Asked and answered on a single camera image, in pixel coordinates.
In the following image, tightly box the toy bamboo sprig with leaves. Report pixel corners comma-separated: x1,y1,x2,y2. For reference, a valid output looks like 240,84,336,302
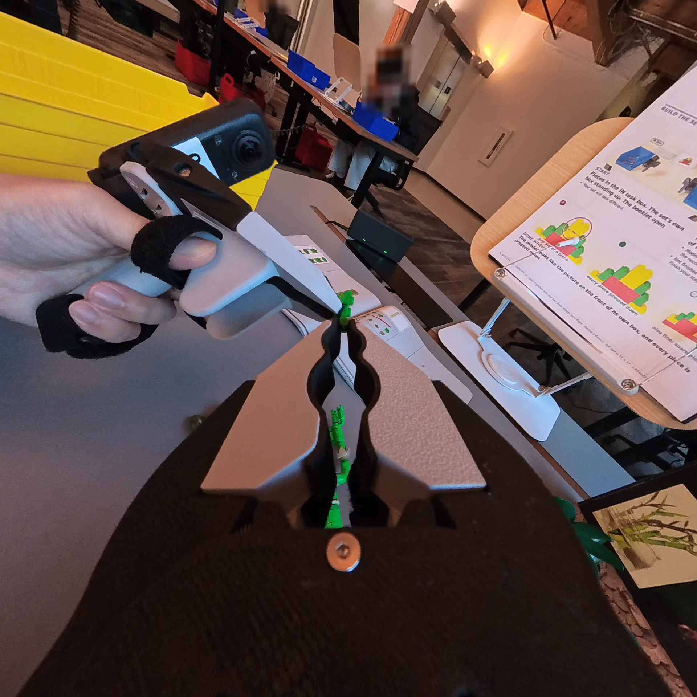
554,497,626,574

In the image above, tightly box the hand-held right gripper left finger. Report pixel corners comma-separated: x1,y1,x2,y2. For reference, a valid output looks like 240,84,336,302
200,320,335,529

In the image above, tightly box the green toy bamboo stalk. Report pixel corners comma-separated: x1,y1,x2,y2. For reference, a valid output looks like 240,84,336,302
325,404,353,529

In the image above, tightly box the blue plastic bin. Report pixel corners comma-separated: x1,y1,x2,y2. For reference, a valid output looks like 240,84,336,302
287,50,331,90
234,8,269,38
353,103,400,141

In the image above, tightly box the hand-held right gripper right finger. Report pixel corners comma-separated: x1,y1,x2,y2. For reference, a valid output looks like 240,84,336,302
339,320,487,528

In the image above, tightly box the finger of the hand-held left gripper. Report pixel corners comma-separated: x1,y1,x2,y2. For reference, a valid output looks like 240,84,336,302
236,210,344,319

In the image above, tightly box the stack of yellow bins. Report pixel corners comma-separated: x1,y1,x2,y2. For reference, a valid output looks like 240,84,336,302
0,11,278,212

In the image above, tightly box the white stand base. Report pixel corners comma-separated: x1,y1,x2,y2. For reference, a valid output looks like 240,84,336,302
438,320,562,443

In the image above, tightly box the grey desk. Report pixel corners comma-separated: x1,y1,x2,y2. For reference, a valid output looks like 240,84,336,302
0,166,637,697

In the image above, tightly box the black box with green light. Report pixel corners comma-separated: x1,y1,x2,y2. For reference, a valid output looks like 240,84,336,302
347,209,413,263

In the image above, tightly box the long wooden table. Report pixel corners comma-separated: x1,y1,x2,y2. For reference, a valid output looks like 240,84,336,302
191,0,420,188

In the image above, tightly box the person's left hand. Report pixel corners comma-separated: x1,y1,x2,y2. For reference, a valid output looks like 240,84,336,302
0,174,219,343

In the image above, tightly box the wall plate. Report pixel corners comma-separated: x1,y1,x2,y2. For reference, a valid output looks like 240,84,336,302
478,126,514,167

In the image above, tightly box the open instruction booklet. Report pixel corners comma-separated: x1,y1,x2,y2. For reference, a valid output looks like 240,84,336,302
282,234,474,405

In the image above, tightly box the black cable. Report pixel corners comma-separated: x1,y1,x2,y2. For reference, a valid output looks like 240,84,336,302
310,205,350,234

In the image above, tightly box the printed instruction sheet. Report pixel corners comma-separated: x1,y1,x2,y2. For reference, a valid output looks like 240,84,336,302
488,65,697,424

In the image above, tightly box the red container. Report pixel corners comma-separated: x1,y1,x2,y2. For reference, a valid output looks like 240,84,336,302
219,73,268,112
295,128,333,171
174,41,212,87

